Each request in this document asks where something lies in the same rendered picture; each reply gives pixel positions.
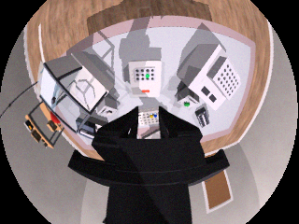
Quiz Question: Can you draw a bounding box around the light grey bench mat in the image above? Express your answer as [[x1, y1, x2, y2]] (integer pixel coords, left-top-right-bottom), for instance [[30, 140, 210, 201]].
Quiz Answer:
[[82, 27, 250, 136]]

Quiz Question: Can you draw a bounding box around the white tube rack with holes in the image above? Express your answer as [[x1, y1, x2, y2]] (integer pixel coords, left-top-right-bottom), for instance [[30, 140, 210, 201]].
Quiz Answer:
[[138, 106, 159, 126]]

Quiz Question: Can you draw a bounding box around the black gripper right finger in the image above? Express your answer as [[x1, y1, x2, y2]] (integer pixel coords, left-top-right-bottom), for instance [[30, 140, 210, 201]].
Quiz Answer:
[[158, 106, 203, 141]]

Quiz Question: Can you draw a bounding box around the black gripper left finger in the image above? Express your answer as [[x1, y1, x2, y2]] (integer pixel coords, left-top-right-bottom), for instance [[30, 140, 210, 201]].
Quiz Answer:
[[95, 106, 139, 139]]

